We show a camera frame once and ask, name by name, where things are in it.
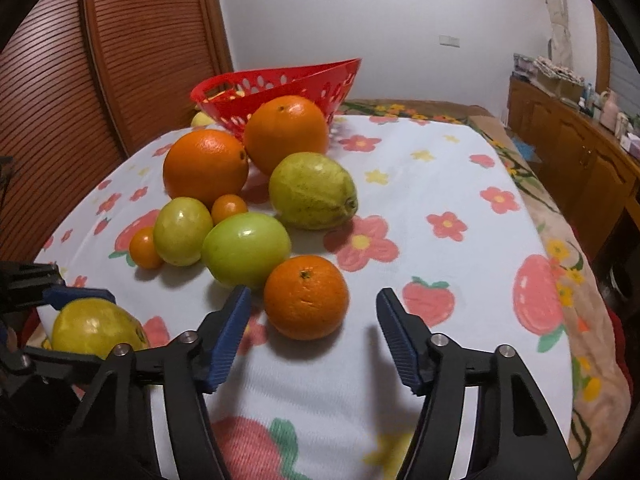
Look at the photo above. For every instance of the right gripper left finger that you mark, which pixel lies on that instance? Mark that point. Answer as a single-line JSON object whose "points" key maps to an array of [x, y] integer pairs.
{"points": [[113, 423]]}

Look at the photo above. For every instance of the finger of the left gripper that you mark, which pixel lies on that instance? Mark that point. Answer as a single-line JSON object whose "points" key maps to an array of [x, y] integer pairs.
{"points": [[32, 285]]}

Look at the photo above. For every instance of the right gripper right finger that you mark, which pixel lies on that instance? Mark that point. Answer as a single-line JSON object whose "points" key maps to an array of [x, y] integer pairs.
{"points": [[516, 435]]}

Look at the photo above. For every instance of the large orange front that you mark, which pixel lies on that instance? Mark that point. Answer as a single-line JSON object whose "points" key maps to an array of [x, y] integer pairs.
{"points": [[205, 164]]}

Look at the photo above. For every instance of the large orange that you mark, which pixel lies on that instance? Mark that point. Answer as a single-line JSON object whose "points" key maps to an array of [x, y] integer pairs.
{"points": [[205, 164], [284, 126]]}

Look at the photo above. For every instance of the yellow guava near gripper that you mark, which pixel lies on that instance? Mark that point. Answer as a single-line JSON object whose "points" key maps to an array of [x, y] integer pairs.
{"points": [[94, 326]]}

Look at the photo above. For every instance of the floral brown bed blanket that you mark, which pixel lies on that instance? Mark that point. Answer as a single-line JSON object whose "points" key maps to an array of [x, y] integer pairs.
{"points": [[603, 388]]}

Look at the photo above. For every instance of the small kumquat left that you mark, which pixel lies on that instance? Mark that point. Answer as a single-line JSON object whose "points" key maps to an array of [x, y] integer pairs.
{"points": [[142, 250]]}

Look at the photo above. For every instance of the small kumquat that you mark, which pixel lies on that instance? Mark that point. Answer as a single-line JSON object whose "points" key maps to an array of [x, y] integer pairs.
{"points": [[142, 250], [227, 206]]}

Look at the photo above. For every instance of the green tomato left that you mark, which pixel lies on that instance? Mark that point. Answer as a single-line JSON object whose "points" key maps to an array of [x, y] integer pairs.
{"points": [[180, 229]]}

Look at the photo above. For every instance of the green tomato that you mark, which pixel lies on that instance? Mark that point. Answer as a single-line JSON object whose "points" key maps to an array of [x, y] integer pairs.
{"points": [[180, 229], [244, 249]]}

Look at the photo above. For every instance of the small kumquat middle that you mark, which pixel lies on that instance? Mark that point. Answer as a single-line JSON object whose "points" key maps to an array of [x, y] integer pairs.
{"points": [[227, 206]]}

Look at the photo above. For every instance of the green tomato right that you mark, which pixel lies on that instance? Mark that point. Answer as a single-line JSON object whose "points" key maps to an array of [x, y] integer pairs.
{"points": [[244, 249]]}

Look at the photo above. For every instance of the white strawberry print cloth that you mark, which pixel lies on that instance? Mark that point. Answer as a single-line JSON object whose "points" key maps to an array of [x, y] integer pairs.
{"points": [[439, 221]]}

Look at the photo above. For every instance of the brown louvered wardrobe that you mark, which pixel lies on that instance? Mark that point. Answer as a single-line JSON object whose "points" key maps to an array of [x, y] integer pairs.
{"points": [[84, 85]]}

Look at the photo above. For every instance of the medium orange mandarin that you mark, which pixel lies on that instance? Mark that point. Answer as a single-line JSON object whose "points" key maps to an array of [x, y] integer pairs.
{"points": [[306, 298]]}

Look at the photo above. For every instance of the yellow plush toy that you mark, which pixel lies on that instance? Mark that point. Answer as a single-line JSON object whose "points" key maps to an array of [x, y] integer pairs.
{"points": [[201, 120]]}

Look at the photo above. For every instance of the wooden sideboard cabinet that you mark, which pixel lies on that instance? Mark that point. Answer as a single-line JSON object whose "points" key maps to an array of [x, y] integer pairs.
{"points": [[588, 175]]}

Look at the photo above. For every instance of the red plastic perforated basket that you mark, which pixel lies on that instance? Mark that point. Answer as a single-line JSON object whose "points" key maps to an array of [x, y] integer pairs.
{"points": [[231, 98]]}

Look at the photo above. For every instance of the green guava fruit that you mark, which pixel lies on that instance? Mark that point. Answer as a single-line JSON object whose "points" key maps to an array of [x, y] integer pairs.
{"points": [[310, 191]]}

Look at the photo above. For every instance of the pink bottle on cabinet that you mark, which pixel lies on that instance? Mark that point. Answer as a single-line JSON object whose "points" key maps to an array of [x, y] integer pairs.
{"points": [[609, 110]]}

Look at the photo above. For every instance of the window roller blind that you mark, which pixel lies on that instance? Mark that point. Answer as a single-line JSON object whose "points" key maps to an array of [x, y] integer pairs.
{"points": [[624, 77]]}

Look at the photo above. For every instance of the beige curtain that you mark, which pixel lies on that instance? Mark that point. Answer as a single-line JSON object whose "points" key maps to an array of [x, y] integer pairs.
{"points": [[561, 51]]}

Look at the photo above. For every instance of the white wall switch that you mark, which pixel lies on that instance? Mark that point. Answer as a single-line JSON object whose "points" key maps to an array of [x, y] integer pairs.
{"points": [[449, 41]]}

